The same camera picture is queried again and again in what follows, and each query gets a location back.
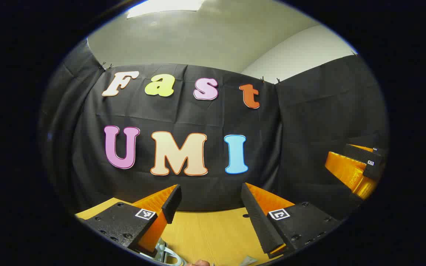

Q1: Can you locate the ceiling light panel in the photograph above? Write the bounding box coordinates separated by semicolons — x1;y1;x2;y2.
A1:
126;0;206;19

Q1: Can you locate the pale blue suitcase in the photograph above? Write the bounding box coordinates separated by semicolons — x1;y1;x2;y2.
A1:
139;238;187;266

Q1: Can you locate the black backdrop cloth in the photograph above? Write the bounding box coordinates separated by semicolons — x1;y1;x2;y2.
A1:
39;39;389;222

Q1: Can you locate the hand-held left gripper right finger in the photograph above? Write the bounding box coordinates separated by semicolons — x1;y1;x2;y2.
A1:
240;182;342;259

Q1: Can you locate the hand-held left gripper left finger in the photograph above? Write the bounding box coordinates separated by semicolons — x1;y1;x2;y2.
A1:
75;184;182;256

